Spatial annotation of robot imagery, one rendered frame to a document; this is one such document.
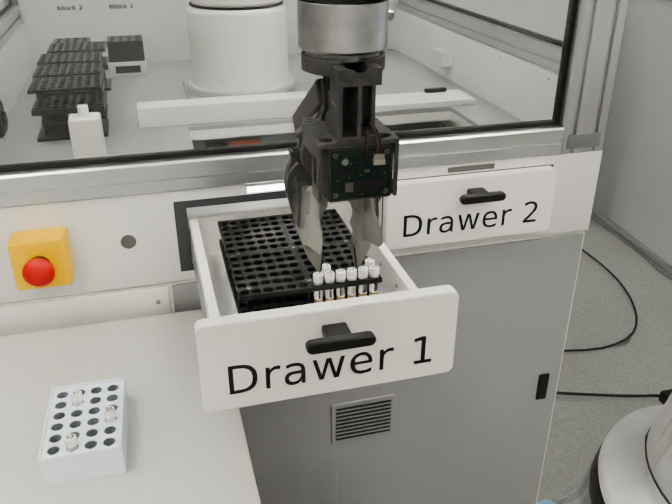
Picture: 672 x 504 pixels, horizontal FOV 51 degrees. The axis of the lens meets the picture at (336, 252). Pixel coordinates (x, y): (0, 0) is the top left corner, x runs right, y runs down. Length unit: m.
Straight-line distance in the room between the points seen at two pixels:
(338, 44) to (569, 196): 0.74
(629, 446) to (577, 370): 1.96
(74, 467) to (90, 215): 0.37
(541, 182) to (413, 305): 0.47
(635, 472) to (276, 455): 1.00
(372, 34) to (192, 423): 0.51
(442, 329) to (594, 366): 1.59
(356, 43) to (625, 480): 0.37
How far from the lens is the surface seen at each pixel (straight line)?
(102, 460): 0.81
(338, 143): 0.58
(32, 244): 1.01
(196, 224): 1.03
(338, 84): 0.56
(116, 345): 1.03
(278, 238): 0.96
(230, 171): 1.02
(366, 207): 0.66
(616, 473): 0.38
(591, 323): 2.59
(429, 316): 0.79
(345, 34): 0.57
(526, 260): 1.26
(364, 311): 0.76
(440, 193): 1.10
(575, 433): 2.10
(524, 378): 1.40
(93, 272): 1.07
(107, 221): 1.04
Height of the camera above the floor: 1.32
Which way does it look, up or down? 27 degrees down
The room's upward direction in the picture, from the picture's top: straight up
